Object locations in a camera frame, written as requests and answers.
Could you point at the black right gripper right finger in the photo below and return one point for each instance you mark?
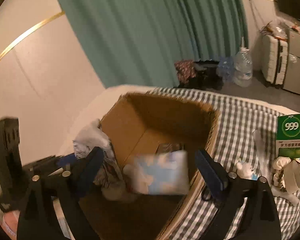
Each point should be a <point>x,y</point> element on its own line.
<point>260,219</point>

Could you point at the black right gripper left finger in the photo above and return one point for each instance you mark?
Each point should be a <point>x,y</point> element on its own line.
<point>38,219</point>

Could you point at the black sunglasses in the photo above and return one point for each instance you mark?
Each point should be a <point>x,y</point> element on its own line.
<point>206,195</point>

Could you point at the cream fabric scrunchie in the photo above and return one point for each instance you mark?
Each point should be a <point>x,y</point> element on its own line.
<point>278,177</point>

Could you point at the clear plastic bag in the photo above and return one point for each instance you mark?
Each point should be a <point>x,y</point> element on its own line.
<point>291,172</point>

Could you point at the blue white tissue pack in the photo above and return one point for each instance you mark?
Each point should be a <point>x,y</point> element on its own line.
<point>159,174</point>

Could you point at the green 999 medicine box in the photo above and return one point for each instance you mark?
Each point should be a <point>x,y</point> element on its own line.
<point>288,136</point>

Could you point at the silver foil snack bag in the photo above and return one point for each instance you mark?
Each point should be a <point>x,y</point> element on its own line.
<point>103,170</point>

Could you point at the white bear toy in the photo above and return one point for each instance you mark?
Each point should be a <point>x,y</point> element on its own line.
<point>245,171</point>

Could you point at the checkered bed sheet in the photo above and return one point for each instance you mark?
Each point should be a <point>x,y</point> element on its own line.
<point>238,119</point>

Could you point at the brown cardboard box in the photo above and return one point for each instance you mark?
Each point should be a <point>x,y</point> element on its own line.
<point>138,125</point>

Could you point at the large water bottle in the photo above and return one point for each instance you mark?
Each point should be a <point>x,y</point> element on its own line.
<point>243,65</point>

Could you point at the pack of water bottles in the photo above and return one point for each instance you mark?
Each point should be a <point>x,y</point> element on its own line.
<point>225,69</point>

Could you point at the dark patterned bag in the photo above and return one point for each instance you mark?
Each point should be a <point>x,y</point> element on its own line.
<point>185,71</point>

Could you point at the white suitcase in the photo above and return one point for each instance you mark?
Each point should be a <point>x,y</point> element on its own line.
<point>274,60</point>

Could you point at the silver mini fridge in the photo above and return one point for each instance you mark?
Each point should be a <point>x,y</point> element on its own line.
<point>292,76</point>

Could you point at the teal curtain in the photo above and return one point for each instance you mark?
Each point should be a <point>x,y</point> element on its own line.
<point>138,42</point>

